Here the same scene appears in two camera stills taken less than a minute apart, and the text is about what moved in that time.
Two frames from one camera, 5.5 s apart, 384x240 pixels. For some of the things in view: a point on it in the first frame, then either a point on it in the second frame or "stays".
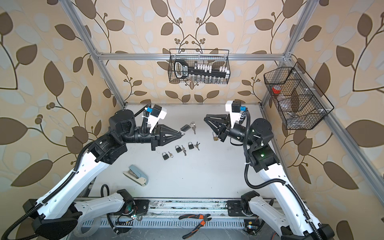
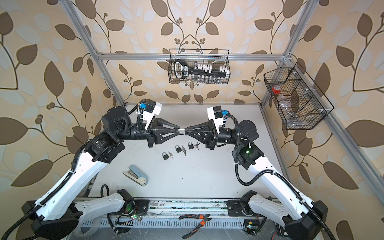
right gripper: x=224 y=127 → x=210 y=138
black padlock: x=165 y=156 stays
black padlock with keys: x=179 y=149 stays
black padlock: x=191 y=146 stays
